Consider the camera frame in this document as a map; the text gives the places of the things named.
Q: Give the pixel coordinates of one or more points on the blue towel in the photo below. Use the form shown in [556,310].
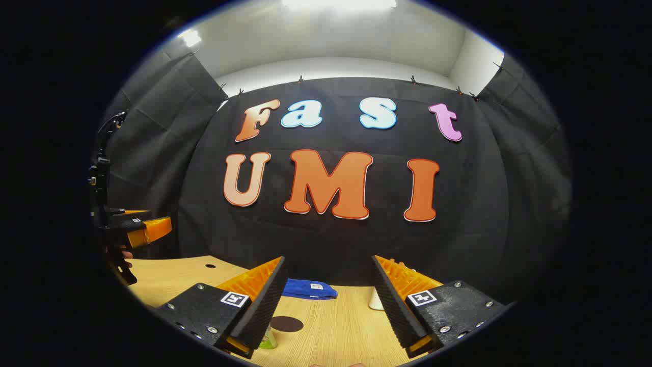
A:
[308,289]

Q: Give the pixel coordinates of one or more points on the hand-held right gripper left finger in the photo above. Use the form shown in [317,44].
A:
[260,311]

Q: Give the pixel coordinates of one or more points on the white toaster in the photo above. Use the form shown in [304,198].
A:
[376,302]

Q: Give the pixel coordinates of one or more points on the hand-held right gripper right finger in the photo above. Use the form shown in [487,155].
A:
[397,306]

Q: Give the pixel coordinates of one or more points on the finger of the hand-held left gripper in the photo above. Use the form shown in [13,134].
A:
[130,213]
[150,232]

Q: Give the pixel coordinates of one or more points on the dark round coaster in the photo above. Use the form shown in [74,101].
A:
[287,324]

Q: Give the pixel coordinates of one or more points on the clear water bottle white label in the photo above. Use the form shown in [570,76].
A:
[268,340]

